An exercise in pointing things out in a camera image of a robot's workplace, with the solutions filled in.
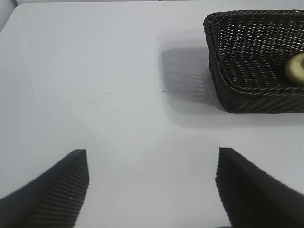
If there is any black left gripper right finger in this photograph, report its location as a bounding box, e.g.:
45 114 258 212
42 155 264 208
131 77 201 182
215 147 304 228

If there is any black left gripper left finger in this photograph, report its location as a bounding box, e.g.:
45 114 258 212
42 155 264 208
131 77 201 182
0 149 90 228

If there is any pale yellow egg yolk pastry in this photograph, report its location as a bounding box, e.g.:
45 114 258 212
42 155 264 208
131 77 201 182
284 53 304 87

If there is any dark brown wicker basket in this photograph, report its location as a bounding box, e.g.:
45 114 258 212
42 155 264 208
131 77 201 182
203 9 304 114

